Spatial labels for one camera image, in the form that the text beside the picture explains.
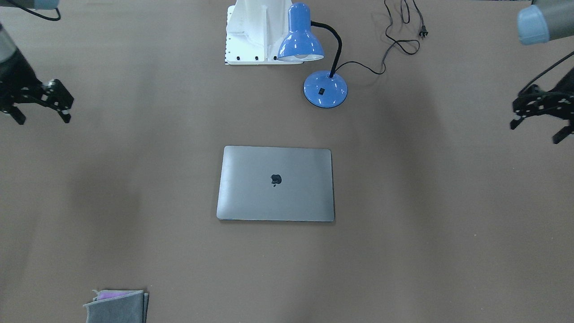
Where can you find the grey laptop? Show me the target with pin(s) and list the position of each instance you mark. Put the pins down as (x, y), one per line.
(276, 184)

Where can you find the grey folded cloth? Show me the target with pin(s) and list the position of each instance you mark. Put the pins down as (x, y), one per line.
(118, 306)

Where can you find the blue desk lamp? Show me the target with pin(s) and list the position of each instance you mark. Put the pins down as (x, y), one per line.
(324, 89)

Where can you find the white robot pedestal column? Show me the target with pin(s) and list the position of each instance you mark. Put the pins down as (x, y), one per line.
(255, 30)

